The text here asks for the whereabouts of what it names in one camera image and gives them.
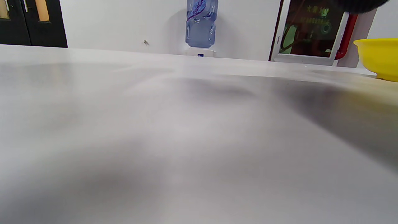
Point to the person's left hand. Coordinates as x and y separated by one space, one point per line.
360 5

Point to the glass door hydrant cabinet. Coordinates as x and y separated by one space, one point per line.
311 31

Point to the red pipe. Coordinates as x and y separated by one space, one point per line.
346 37

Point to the black door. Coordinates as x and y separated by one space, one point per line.
28 28

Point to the blue water bottle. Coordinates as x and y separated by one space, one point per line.
201 28

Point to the yellow plastic bowl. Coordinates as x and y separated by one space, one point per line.
381 57

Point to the white water dispenser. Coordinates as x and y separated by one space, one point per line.
200 52

